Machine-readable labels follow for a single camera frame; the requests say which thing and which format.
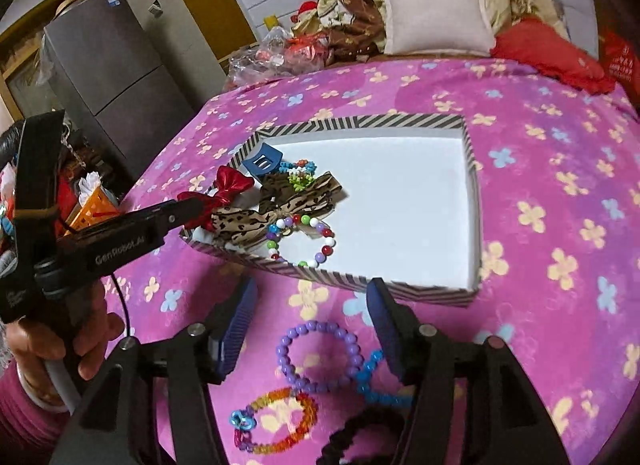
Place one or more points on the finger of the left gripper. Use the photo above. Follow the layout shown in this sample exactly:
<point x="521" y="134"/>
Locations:
<point x="120" y="240"/>

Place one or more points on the yellow cap bottle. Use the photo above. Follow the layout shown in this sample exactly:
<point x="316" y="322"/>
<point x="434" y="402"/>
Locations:
<point x="271" y="22"/>

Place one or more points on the blue hair claw clip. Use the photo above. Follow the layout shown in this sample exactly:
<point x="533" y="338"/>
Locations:
<point x="265" y="162"/>

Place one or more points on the leopard print bow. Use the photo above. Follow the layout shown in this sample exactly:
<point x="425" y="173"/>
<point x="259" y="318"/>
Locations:
<point x="247" y="227"/>

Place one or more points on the red satin bow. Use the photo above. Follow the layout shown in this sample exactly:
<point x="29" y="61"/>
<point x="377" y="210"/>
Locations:
<point x="229" y="184"/>

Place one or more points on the black scrunchie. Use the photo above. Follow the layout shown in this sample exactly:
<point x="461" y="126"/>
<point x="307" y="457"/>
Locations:
<point x="372" y="416"/>

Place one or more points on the orange plastic basket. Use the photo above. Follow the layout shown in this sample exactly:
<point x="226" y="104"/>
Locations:
<point x="98" y="208"/>

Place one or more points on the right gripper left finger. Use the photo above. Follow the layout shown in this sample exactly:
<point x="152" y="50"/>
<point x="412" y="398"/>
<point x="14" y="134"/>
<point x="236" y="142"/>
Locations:
<point x="150" y="403"/>

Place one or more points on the red cushion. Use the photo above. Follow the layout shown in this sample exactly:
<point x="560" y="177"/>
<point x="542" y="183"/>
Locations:
<point x="536" y="44"/>

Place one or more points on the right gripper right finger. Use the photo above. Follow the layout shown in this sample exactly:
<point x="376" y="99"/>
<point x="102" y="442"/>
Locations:
<point x="505" y="419"/>

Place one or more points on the grey refrigerator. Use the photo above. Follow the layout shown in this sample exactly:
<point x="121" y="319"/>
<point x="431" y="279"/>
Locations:
<point x="113" y="84"/>

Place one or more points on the clear plastic bag pile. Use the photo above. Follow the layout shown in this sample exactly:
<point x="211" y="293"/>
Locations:
<point x="280" y="54"/>

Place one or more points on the red shopping bag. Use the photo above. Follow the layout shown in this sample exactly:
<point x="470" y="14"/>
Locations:
<point x="620" y="60"/>

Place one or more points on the person left hand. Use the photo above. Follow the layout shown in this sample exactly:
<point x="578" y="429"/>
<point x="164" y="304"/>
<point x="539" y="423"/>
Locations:
<point x="32" y="344"/>

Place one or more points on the santa plush toy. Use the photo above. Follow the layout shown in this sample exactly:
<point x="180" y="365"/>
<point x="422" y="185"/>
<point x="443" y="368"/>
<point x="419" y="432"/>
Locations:
<point x="306" y="20"/>

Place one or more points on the striped white tray box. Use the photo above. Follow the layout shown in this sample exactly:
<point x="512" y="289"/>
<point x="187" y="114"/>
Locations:
<point x="409" y="212"/>

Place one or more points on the white small pillow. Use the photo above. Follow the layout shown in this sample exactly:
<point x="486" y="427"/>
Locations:
<point x="458" y="27"/>

